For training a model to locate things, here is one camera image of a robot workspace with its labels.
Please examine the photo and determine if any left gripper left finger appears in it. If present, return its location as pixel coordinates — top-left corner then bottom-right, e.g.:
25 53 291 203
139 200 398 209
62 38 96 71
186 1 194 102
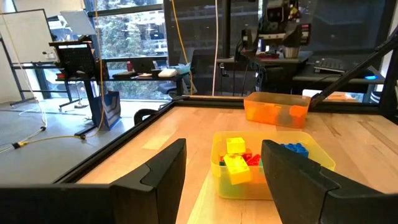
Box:
0 138 187 224

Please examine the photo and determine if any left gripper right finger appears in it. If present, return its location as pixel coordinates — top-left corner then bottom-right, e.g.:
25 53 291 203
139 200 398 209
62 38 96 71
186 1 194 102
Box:
261 139 398 224

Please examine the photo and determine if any blue small brick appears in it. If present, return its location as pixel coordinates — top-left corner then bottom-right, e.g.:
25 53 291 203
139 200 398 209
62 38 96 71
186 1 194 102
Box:
279 142 310 159

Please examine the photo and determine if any red small brick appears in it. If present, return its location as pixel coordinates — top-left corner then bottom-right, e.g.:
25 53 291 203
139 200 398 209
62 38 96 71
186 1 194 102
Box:
246 154 262 167

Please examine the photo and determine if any orange small block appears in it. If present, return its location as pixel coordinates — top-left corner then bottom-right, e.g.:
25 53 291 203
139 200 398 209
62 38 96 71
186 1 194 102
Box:
223 154 252 186

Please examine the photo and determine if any yellow small brick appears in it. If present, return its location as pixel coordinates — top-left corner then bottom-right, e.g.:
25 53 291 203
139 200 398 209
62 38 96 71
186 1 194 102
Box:
226 137 247 155

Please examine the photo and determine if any yellow translucent plastic bin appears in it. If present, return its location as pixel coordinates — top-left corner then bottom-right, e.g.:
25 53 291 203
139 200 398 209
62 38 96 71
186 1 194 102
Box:
210 130 336 200

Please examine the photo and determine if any orange translucent plastic bin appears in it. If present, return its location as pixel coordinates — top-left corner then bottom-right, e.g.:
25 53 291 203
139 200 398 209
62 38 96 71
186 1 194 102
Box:
243 91 312 129

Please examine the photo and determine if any blue white paper bag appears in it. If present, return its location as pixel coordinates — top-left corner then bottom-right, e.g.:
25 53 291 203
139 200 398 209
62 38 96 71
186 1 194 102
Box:
92 90 122 131

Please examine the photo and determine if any white flat device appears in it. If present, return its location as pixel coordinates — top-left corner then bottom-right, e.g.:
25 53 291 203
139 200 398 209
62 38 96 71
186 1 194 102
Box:
157 68 178 78

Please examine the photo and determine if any black keyboard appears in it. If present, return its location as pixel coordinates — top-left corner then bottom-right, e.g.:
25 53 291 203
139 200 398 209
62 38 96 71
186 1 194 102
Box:
313 57 351 74

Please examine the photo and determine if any dark office desk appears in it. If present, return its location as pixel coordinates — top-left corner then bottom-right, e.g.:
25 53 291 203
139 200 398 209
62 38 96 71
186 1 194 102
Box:
49 35 185 138

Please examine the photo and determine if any grey ribbed cup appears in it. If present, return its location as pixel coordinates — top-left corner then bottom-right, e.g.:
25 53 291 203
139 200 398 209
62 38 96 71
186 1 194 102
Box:
282 45 301 59

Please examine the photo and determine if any grey tilted panel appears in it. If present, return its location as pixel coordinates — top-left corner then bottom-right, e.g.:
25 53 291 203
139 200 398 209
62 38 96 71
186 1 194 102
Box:
60 10 97 36

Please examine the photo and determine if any white board panel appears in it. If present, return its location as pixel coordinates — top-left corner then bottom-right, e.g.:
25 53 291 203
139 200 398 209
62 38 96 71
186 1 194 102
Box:
0 8 59 106

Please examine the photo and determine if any black table frame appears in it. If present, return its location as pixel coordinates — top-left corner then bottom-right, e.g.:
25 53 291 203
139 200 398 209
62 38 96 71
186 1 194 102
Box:
52 27 398 184

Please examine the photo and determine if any black frame clamp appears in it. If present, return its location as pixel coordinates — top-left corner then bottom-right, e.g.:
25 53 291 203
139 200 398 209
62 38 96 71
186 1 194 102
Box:
133 108 160 126

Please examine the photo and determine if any yellow cord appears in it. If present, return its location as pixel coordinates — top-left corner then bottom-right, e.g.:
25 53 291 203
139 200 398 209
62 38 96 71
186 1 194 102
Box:
11 0 106 149

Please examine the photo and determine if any yellow cable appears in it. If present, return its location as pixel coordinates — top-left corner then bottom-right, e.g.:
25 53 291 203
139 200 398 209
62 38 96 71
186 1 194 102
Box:
170 0 195 96

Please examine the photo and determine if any white cable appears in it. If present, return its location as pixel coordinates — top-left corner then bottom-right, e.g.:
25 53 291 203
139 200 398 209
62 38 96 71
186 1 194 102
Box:
212 0 219 96

